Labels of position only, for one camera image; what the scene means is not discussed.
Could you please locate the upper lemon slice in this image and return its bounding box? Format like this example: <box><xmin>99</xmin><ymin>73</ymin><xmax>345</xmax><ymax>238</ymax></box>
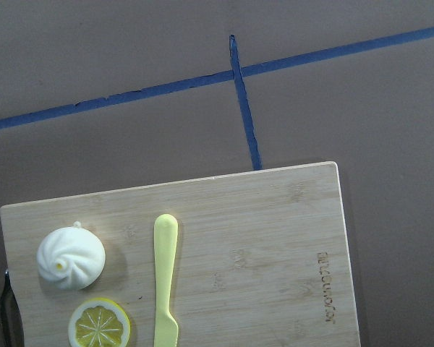
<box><xmin>68</xmin><ymin>298</ymin><xmax>131</xmax><ymax>347</ymax></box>

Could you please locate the white steamed bun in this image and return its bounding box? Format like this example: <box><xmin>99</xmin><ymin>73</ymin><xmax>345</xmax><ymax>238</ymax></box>
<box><xmin>36</xmin><ymin>221</ymin><xmax>106</xmax><ymax>291</ymax></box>

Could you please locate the yellow plastic knife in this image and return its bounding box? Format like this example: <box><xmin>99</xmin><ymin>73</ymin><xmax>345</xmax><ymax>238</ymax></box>
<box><xmin>153</xmin><ymin>214</ymin><xmax>179</xmax><ymax>346</ymax></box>

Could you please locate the bamboo cutting board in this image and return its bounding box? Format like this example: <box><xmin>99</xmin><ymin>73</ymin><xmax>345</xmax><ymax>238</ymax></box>
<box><xmin>0</xmin><ymin>162</ymin><xmax>360</xmax><ymax>346</ymax></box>

